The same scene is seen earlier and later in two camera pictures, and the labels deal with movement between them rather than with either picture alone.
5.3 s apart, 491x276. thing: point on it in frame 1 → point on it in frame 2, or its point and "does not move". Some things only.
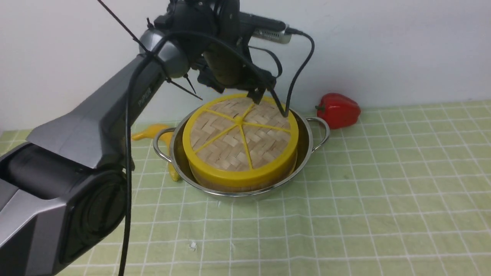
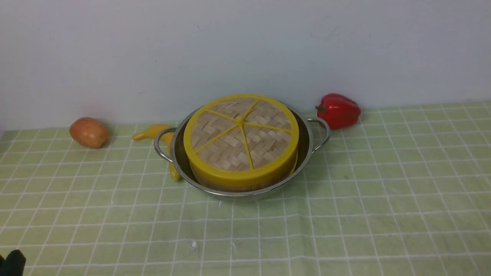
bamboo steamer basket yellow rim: (272, 171) does not move
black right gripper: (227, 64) → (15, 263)
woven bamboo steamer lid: (230, 139) does not move
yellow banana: (149, 132) does not move
